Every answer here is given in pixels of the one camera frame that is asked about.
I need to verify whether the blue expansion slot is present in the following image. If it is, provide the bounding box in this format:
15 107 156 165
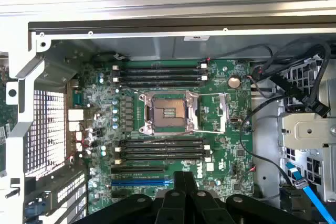
111 179 174 187

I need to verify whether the blue card retention knob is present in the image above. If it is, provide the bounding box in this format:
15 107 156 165
25 199 44 219

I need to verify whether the thick black wire loop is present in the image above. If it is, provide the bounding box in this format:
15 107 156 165
262 37 332 119

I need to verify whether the open grey PC case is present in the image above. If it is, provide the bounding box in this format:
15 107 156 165
5 15 336 224

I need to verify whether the long black expansion slot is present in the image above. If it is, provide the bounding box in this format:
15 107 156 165
110 166 165 175

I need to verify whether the round coin cell battery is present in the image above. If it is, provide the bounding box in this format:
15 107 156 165
227 75 242 89

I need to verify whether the green Dell motherboard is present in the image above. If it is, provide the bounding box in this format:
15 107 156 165
67 60 255 215

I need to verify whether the short black expansion slot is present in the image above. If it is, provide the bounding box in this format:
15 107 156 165
111 191 132 199

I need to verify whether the silver CPU socket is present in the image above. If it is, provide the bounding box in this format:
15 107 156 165
138 90 200 136

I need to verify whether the blue flat disk wire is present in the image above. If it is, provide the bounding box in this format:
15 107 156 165
285 161 331 224

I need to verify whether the black wire across case floor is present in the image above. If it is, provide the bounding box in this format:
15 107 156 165
239 94 293 186

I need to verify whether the metal disk bay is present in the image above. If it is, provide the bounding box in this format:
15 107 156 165
278 56 336 209

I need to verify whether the thin metal locking lever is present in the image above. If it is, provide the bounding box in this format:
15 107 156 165
143 130 196 144

